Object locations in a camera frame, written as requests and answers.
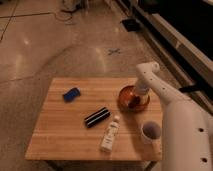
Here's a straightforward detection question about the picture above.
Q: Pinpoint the black floor mat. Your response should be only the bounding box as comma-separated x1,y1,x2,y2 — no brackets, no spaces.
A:
121,19,140,32

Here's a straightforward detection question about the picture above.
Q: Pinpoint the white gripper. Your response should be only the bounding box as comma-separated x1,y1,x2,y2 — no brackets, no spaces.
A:
133,80,149,104

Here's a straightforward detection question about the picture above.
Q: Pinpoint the blue rectangular block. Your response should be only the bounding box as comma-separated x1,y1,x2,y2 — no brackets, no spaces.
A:
63,88,81,102

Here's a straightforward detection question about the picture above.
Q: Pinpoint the black striped box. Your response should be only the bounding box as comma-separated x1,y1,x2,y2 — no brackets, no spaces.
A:
84,107,110,128

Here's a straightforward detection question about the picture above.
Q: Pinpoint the wooden table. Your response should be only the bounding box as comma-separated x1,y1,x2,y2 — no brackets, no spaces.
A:
25,78,162,164

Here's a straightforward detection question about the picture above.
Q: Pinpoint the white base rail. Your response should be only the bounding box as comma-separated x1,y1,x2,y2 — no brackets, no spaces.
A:
118,0,213,84

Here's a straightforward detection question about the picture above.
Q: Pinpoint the white tube bottle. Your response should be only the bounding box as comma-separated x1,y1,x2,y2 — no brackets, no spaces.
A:
100,115,120,152

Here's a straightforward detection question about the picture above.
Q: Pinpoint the black floor cable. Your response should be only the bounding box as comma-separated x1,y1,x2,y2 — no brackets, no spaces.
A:
53,8,79,25

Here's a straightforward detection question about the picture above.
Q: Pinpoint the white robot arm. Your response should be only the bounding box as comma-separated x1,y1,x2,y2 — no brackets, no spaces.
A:
136,62,213,171

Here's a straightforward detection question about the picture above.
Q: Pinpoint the orange round plate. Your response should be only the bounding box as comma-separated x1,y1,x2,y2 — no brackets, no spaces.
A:
117,85,150,113

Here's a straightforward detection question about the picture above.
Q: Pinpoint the white ceramic cup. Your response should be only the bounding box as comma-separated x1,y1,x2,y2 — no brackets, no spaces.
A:
140,121,161,144

